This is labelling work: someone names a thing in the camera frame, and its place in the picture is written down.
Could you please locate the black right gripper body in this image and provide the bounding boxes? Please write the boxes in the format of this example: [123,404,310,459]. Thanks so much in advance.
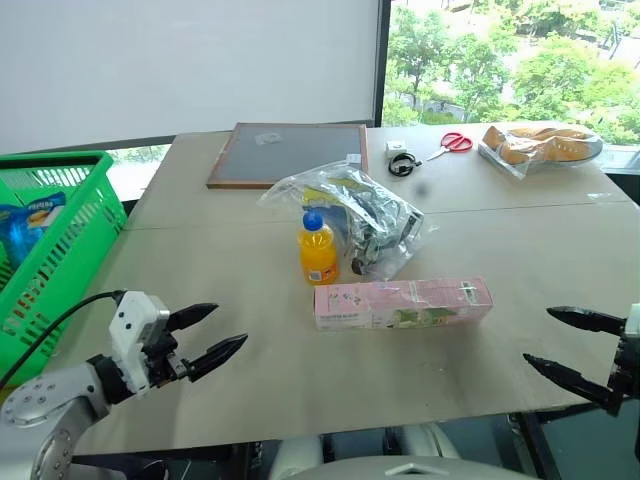
[606,332,640,418]

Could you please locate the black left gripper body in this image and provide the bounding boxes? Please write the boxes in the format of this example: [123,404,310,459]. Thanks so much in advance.
[141,319,194,389]

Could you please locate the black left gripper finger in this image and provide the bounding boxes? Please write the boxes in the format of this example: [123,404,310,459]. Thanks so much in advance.
[186,333,250,385]
[165,302,221,333]

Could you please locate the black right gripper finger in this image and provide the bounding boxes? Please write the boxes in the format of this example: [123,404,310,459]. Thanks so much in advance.
[545,305,627,336]
[522,352,615,408]

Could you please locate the green plastic shopping basket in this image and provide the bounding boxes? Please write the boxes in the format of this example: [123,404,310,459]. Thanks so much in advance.
[0,151,129,387]

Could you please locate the clear plastic bag of items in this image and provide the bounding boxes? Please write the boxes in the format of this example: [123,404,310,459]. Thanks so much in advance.
[256,160,427,279]

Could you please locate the orange juice bottle blue cap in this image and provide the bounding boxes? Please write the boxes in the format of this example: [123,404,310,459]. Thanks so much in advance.
[297,209,342,287]

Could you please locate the blue snack bag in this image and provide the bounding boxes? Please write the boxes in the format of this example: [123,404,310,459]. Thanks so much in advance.
[0,192,69,270]

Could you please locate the pink cardboard box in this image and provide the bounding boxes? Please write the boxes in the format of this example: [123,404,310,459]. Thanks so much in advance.
[313,276,495,332]

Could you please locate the wooden framed blackboard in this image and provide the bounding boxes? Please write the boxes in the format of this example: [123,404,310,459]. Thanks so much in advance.
[206,122,370,191]

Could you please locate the bagged bread loaves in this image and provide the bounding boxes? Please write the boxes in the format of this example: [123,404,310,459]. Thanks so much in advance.
[476,124,604,181]

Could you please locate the silver robot torso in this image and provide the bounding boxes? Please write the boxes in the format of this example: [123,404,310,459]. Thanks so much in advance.
[273,423,542,480]

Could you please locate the white roller blind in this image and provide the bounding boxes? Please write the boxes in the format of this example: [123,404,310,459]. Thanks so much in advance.
[0,0,380,154]

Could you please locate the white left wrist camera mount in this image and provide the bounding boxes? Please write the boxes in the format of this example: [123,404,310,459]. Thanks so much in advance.
[108,290,172,397]

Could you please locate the dark table frame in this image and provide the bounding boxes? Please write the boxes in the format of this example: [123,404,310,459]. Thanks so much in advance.
[506,398,640,480]

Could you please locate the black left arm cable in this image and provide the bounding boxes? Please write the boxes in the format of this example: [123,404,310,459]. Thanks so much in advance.
[0,289,126,391]

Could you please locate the red handled scissors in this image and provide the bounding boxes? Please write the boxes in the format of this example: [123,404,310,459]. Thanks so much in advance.
[425,131,475,163]

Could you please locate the coiled black cable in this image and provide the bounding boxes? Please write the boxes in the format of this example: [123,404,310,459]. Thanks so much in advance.
[388,152,422,178]

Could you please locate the dark window frame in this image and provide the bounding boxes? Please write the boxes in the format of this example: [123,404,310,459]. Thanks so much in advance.
[371,0,393,129]

